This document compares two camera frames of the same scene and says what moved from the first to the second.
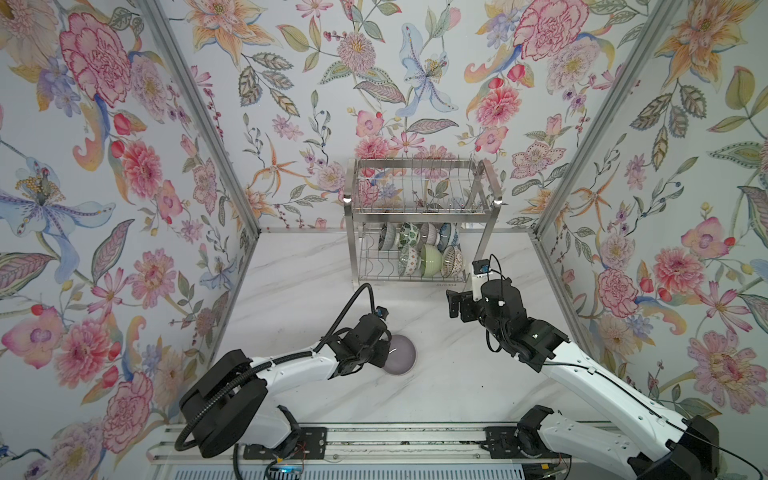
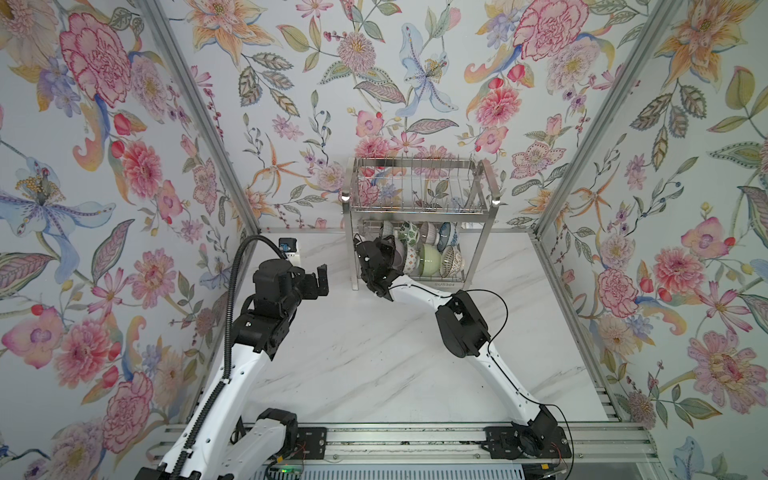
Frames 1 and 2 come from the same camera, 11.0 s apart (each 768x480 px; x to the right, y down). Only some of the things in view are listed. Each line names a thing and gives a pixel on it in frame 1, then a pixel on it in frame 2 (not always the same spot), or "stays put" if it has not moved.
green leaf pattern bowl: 408,235 stays put
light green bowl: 431,261 stays put
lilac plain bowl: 401,356 -> 400,260
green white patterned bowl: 407,260 stays put
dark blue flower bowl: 387,237 stays put
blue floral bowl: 448,236 stays put
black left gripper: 384,347 -> 313,290
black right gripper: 465,300 -> 383,245
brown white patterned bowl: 452,262 stays put
